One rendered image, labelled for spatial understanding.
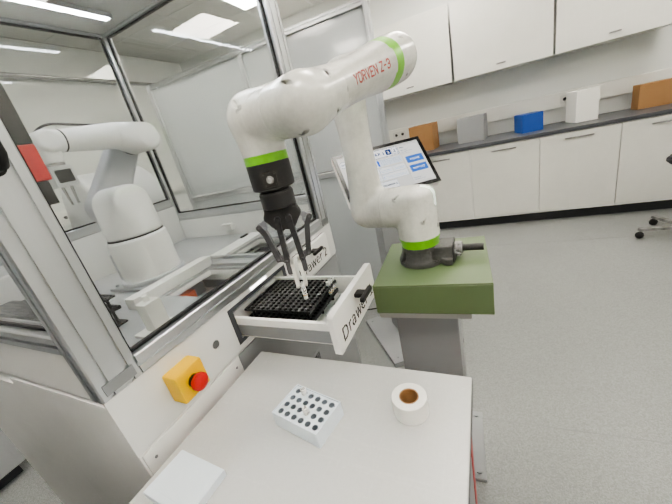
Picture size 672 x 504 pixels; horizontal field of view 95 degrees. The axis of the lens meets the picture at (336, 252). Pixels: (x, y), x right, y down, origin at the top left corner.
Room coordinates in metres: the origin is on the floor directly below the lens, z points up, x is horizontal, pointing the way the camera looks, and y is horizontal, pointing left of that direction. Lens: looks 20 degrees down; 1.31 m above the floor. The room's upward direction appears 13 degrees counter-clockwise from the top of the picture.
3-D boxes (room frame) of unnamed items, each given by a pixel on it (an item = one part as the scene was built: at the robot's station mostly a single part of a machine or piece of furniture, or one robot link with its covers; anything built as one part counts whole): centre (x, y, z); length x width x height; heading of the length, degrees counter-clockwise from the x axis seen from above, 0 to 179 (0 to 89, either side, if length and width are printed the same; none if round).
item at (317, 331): (0.83, 0.17, 0.86); 0.40 x 0.26 x 0.06; 62
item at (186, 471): (0.42, 0.38, 0.77); 0.13 x 0.09 x 0.02; 58
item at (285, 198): (0.69, 0.10, 1.18); 0.08 x 0.07 x 0.09; 92
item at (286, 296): (0.83, 0.16, 0.87); 0.22 x 0.18 x 0.06; 62
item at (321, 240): (1.16, 0.10, 0.87); 0.29 x 0.02 x 0.11; 152
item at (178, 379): (0.58, 0.39, 0.88); 0.07 x 0.05 x 0.07; 152
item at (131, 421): (1.14, 0.66, 0.87); 1.02 x 0.95 x 0.14; 152
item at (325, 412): (0.50, 0.14, 0.78); 0.12 x 0.08 x 0.04; 50
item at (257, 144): (0.68, 0.09, 1.35); 0.13 x 0.11 x 0.14; 51
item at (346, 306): (0.74, -0.02, 0.87); 0.29 x 0.02 x 0.11; 152
